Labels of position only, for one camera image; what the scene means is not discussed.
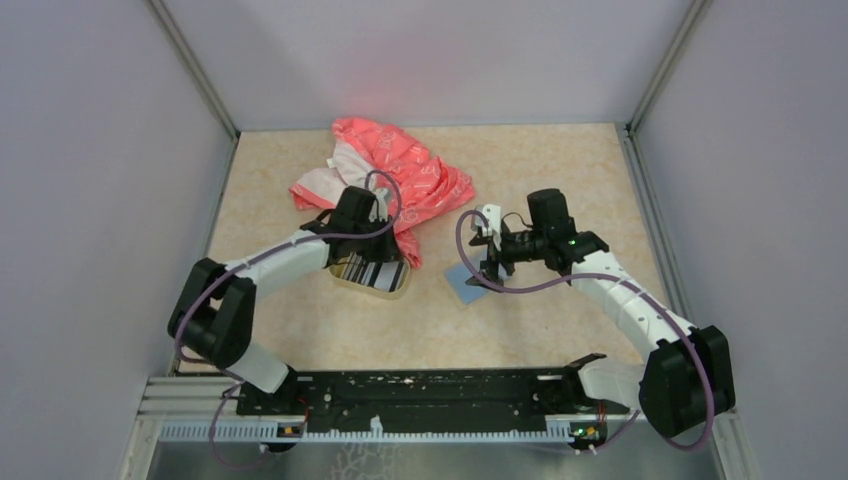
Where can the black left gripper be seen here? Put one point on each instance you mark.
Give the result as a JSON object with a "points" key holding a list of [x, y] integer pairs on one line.
{"points": [[389, 249]]}

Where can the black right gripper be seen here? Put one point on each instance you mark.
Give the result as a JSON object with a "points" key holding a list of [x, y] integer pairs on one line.
{"points": [[489, 269]]}

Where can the beige blue card holder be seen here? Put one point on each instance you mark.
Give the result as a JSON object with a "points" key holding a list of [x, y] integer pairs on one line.
{"points": [[456, 277]]}

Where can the gold card tin box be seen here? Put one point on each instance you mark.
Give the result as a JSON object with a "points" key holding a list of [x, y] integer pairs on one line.
{"points": [[335, 270]]}

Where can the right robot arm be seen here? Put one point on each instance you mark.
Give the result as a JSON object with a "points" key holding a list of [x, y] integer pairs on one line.
{"points": [[685, 378]]}

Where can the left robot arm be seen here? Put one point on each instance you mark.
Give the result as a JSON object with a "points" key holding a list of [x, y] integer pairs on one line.
{"points": [[214, 314]]}

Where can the cards in tin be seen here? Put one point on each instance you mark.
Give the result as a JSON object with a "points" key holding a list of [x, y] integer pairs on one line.
{"points": [[382, 276]]}

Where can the pink patterned cloth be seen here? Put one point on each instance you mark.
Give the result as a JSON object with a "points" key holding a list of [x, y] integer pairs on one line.
{"points": [[429, 187]]}

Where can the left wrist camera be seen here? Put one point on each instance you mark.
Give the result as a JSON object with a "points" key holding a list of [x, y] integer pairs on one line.
{"points": [[380, 208]]}

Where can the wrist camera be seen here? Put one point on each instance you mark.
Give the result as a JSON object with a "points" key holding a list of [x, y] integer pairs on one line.
{"points": [[380, 208], [488, 226]]}

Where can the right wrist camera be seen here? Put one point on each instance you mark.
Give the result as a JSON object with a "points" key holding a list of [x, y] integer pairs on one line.
{"points": [[488, 226]]}

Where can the white slotted cable duct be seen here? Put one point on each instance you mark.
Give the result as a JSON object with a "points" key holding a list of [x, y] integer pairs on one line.
{"points": [[272, 432]]}

